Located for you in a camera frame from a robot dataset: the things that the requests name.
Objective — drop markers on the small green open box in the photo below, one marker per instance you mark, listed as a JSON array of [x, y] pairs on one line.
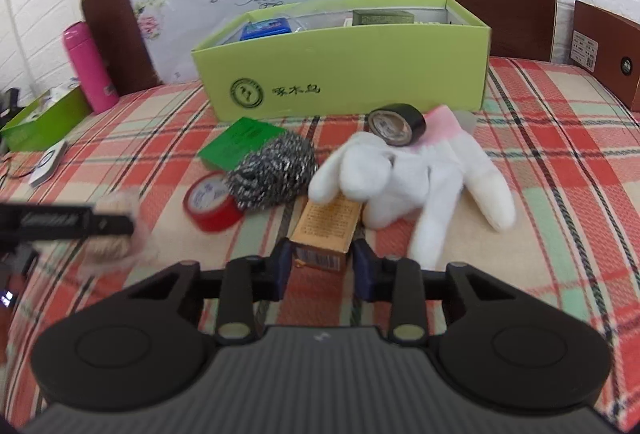
[[45, 118]]

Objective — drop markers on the white round-button device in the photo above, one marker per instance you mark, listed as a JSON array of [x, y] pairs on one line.
[[49, 163]]

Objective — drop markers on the clear bag of sticks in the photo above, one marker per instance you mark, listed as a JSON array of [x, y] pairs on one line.
[[117, 249]]

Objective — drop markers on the flat green box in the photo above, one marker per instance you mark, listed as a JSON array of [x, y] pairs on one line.
[[235, 141]]

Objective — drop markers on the white glove pink cuff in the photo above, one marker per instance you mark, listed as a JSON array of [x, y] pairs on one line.
[[430, 179]]

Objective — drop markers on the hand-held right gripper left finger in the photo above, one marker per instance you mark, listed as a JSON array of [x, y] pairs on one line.
[[281, 271]]

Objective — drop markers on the plaid bed sheet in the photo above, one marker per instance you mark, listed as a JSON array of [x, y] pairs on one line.
[[550, 194]]

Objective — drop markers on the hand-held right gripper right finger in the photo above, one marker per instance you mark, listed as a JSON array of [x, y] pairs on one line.
[[365, 271]]

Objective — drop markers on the pink thermos bottle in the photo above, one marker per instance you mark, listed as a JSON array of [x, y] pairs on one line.
[[90, 68]]

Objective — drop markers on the orange brown carton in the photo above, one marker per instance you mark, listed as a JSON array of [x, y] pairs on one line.
[[325, 229]]

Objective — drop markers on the black tape roll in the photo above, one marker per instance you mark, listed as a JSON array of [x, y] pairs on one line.
[[397, 123]]

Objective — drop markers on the olive green small box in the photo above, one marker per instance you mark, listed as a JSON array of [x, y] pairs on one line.
[[382, 17]]

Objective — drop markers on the lime green cardboard box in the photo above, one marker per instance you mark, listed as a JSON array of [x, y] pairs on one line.
[[350, 68]]

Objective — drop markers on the steel wool scrubber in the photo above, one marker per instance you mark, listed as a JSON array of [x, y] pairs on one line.
[[270, 171]]

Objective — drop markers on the red tape roll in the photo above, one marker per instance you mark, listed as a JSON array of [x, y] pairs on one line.
[[212, 209]]

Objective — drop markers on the blue tin box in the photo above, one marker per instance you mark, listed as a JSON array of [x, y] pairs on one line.
[[265, 27]]

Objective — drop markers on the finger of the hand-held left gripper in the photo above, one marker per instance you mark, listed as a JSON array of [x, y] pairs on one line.
[[115, 225]]

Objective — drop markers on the brown cardboard box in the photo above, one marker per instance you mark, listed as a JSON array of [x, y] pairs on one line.
[[607, 53]]

